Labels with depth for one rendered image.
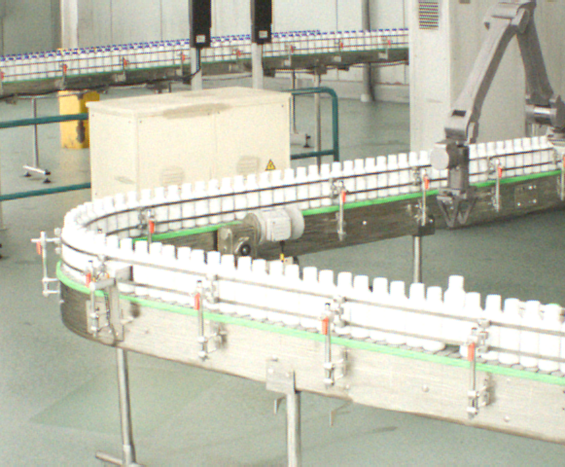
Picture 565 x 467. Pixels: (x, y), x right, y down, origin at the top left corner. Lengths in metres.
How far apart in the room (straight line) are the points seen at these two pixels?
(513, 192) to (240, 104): 2.27
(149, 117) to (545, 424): 4.55
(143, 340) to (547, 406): 1.38
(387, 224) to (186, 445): 1.28
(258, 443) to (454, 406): 2.23
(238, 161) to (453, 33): 2.32
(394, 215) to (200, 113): 2.31
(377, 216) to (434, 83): 4.12
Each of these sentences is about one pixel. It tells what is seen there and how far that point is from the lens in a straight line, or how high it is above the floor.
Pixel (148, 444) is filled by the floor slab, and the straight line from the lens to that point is 5.56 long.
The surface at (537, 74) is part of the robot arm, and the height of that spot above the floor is 1.70.
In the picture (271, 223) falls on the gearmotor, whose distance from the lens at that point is 4.97.
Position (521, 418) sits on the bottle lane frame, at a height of 0.87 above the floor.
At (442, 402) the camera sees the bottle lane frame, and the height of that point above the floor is 0.87.
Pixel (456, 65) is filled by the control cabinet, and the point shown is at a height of 1.22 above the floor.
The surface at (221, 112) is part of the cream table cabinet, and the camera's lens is 7.67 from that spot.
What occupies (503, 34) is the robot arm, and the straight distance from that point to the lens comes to 3.44.
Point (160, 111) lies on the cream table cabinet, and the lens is 7.45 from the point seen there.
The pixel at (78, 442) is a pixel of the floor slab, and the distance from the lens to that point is 5.62.
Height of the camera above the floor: 2.04
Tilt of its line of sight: 12 degrees down
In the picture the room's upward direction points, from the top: 1 degrees counter-clockwise
